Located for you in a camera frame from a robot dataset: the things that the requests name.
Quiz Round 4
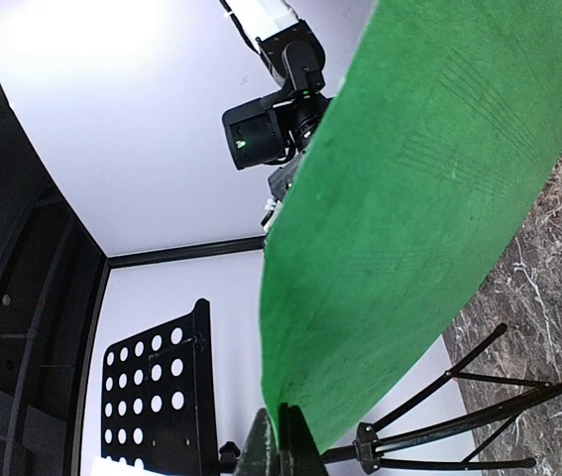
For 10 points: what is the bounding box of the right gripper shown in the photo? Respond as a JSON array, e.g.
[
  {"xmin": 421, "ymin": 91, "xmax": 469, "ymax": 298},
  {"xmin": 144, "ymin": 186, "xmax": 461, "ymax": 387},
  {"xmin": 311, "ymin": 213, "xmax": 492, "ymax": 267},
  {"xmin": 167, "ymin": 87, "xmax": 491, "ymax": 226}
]
[{"xmin": 268, "ymin": 166, "xmax": 299, "ymax": 202}]

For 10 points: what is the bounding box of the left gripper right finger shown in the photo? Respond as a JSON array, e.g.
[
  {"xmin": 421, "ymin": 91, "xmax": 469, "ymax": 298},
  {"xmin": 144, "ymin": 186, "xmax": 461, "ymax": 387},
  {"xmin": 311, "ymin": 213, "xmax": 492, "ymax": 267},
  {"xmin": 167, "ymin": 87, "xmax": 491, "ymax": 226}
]
[{"xmin": 278, "ymin": 403, "xmax": 328, "ymax": 476}]

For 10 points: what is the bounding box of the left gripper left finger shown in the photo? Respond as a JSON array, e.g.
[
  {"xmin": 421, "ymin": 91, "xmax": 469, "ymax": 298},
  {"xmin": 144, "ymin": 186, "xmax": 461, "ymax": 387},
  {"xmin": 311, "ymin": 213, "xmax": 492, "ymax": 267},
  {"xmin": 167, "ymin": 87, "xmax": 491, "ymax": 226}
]
[{"xmin": 234, "ymin": 409, "xmax": 281, "ymax": 476}]

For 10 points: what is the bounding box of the black music stand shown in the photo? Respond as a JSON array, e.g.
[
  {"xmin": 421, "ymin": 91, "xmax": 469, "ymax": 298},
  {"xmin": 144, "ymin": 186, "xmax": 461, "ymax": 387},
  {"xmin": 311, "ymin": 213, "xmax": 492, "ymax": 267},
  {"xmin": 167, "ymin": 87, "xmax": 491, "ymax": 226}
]
[{"xmin": 100, "ymin": 299, "xmax": 562, "ymax": 475}]

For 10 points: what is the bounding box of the green paper sheet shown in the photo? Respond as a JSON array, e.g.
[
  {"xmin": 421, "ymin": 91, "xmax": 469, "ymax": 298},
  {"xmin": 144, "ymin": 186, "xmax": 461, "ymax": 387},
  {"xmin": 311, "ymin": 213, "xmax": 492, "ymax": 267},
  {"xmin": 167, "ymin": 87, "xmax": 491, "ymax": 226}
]
[{"xmin": 260, "ymin": 0, "xmax": 562, "ymax": 450}]

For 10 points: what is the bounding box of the white sheet music paper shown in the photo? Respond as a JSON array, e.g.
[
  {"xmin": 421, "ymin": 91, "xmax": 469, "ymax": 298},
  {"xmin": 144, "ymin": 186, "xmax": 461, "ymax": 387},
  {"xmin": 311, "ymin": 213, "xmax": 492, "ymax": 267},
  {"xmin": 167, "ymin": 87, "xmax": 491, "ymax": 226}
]
[{"xmin": 90, "ymin": 457, "xmax": 148, "ymax": 476}]

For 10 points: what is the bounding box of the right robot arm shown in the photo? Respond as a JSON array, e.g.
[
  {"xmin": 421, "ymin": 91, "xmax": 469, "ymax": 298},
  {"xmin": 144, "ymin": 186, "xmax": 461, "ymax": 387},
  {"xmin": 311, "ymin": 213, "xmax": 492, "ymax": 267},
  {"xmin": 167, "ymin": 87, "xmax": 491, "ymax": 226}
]
[{"xmin": 221, "ymin": 1, "xmax": 330, "ymax": 206}]

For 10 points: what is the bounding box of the right black frame post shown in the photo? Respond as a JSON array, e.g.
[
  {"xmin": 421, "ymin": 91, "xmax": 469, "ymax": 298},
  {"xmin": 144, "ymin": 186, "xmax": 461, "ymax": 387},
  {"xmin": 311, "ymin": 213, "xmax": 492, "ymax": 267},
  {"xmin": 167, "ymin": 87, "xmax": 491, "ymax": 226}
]
[{"xmin": 67, "ymin": 258, "xmax": 111, "ymax": 476}]

